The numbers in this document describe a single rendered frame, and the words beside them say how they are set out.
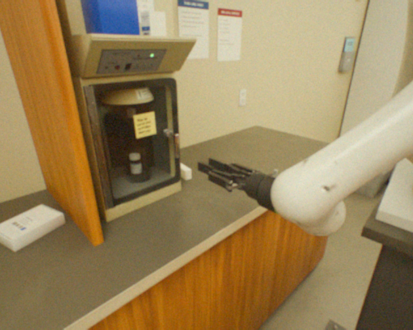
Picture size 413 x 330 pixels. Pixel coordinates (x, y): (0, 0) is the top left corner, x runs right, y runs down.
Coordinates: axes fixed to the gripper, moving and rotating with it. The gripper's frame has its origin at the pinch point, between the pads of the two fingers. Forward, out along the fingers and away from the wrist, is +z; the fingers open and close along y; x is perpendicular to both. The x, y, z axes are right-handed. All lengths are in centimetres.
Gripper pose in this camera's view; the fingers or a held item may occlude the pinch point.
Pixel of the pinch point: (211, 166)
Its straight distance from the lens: 83.7
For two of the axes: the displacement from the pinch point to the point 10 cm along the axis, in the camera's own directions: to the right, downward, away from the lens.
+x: -0.1, 9.2, 3.9
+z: -6.9, -2.9, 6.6
